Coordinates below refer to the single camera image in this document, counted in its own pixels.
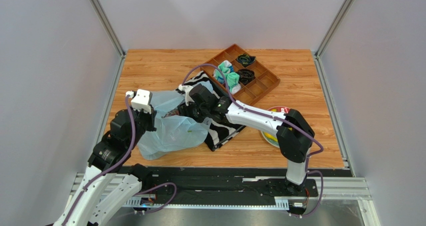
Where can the yellow banana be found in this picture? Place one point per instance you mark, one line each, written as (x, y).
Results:
(270, 137)

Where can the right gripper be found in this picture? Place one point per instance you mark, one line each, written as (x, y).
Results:
(185, 109)

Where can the brown compartment tray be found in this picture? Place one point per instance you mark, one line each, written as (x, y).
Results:
(255, 79)

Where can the light blue plastic bag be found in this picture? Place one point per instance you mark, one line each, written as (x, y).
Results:
(173, 131)

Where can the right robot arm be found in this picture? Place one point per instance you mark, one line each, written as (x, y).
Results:
(293, 133)

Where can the teal white sock pair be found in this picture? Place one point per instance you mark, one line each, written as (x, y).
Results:
(232, 80)

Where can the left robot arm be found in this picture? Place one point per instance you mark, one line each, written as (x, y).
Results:
(86, 206)

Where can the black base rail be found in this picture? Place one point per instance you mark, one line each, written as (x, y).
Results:
(223, 186)

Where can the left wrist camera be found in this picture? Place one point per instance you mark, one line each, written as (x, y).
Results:
(141, 100)

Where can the zebra striped cushion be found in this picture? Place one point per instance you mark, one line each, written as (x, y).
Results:
(219, 133)

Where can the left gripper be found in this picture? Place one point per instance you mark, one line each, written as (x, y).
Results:
(151, 116)

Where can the fruit plate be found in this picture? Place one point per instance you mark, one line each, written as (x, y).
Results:
(281, 109)

